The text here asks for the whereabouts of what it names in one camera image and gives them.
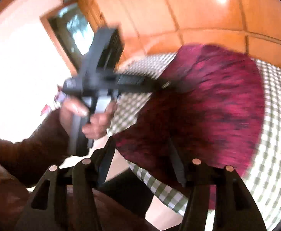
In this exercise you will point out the wooden framed window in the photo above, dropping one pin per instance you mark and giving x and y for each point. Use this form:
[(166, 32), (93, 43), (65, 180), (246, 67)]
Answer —
[(70, 33)]

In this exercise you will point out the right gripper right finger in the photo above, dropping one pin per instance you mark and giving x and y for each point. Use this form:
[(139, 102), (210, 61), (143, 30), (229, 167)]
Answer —
[(235, 208)]

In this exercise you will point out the green white checkered bedsheet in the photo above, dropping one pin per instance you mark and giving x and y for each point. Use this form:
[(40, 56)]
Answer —
[(263, 178)]

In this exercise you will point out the red floral patterned garment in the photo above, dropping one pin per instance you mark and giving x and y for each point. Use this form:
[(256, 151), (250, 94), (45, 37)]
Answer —
[(212, 110)]

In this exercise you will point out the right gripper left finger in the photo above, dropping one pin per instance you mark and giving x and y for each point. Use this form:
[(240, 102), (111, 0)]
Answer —
[(63, 198)]

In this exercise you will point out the dark brown sleeve forearm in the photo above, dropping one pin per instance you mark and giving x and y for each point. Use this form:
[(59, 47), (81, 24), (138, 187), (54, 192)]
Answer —
[(28, 160)]

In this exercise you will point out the wooden panelled wardrobe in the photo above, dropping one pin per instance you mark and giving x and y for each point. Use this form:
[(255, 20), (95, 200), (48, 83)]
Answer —
[(163, 26)]

